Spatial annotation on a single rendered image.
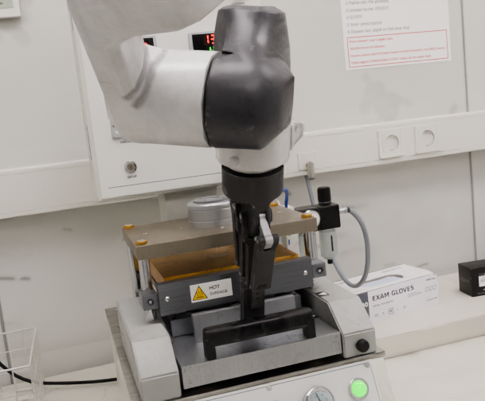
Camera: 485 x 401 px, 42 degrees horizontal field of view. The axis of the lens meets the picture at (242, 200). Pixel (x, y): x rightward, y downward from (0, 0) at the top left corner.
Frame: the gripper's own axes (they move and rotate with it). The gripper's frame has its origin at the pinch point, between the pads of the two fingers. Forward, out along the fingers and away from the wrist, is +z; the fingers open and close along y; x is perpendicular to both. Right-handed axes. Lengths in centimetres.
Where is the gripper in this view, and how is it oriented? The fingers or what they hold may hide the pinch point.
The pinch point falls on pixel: (252, 301)
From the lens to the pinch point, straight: 85.9
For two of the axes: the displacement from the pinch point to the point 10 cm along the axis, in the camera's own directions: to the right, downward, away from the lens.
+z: 0.1, 8.9, 4.6
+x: 9.5, -1.4, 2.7
